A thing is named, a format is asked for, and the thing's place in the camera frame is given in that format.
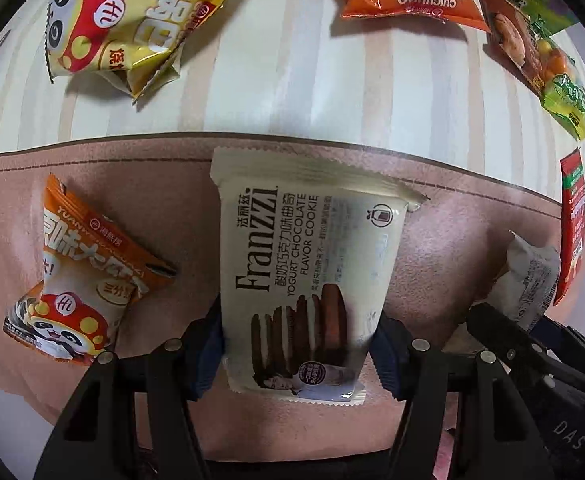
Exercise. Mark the white Franzzi packet back side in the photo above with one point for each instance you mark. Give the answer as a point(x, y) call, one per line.
point(527, 286)

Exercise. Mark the cream Franzzi cookie packet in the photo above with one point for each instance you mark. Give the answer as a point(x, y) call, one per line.
point(308, 247)

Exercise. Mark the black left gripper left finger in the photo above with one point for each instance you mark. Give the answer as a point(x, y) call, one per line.
point(95, 436)

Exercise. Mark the orange white panda snack bag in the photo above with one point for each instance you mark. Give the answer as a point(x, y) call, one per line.
point(92, 271)

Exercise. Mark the long red snack packet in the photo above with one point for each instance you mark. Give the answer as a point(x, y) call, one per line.
point(572, 221)

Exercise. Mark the yellow panda snack bag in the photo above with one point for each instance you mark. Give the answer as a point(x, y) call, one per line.
point(134, 44)

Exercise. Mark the green yellow snack bag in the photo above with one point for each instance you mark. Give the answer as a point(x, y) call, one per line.
point(524, 30)

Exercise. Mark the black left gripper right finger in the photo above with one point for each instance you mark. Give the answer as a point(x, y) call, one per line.
point(495, 434)

